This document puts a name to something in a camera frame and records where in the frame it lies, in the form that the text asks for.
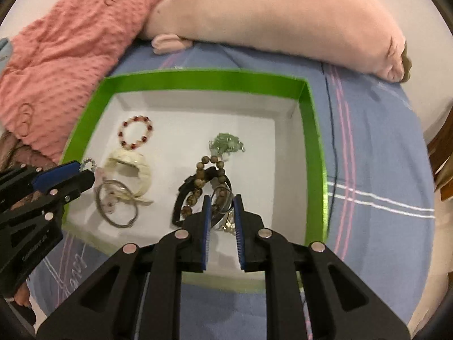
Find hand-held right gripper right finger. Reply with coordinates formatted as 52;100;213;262
232;194;411;340

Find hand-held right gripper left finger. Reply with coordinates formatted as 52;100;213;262
37;195;213;340

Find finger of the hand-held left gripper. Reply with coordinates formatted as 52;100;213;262
0;170;95;228
0;161;82;201

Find small gold jewelry piece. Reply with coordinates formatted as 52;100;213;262
220;212;238;235

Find black band bracelet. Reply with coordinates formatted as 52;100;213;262
172;166;232;227

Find pink bead bracelet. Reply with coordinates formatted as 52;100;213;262
96;168;121;216

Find silver wire bangle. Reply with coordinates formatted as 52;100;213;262
94;180;140;228

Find brown wooden bead bracelet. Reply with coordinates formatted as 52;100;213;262
180;155;234;220

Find red bead bracelet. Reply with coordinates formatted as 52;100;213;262
119;114;155;148

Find green stone bracelet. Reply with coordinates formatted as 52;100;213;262
209;132;245;162

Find green cardboard box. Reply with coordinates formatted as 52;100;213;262
58;69;328;293

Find person's left hand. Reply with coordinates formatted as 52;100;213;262
14;279;33;307

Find brown fuzzy blanket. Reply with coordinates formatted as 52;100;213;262
0;129;54;185

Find light blue pillow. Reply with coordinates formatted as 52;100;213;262
0;37;15;75

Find pink dotted quilt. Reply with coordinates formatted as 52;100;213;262
0;0;188;163

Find blue striped bed sheet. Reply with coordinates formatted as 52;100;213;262
26;39;439;340

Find pink plush pig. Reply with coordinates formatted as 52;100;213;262
143;0;413;82

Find wooden chair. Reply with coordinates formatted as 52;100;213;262
426;108;453;199

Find cream shell bracelet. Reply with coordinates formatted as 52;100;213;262
104;149;154;206

